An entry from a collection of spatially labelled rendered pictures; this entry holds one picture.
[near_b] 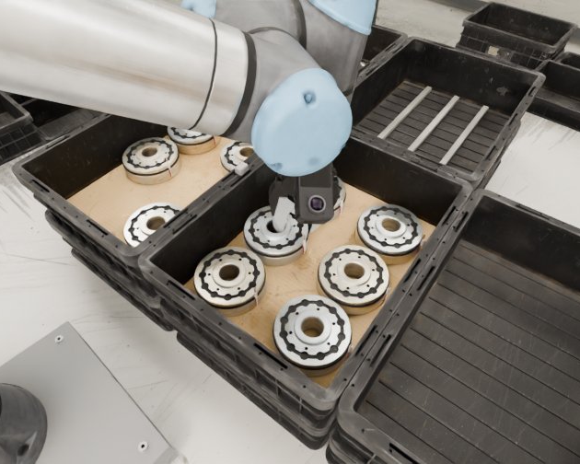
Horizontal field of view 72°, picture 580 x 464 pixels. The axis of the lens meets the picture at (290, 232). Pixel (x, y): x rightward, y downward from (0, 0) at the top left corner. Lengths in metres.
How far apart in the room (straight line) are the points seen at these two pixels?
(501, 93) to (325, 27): 0.65
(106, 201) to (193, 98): 0.54
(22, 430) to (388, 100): 0.89
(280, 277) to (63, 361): 0.35
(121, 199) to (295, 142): 0.53
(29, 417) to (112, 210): 0.33
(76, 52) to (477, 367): 0.54
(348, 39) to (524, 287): 0.45
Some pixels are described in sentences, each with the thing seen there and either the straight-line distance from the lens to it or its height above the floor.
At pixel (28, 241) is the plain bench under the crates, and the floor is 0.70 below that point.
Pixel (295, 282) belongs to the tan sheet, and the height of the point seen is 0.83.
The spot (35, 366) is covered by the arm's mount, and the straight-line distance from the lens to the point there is 0.73.
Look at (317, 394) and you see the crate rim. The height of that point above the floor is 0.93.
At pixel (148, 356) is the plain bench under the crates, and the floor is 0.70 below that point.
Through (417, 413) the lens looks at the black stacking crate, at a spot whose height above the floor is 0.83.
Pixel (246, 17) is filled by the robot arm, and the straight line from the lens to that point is 0.38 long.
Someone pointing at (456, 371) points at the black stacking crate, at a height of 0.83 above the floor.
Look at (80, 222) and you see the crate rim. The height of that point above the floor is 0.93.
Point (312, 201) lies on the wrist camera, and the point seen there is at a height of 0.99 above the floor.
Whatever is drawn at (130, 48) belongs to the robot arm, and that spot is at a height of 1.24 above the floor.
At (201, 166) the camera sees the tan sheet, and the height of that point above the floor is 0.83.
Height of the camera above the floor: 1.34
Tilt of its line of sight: 50 degrees down
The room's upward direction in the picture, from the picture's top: straight up
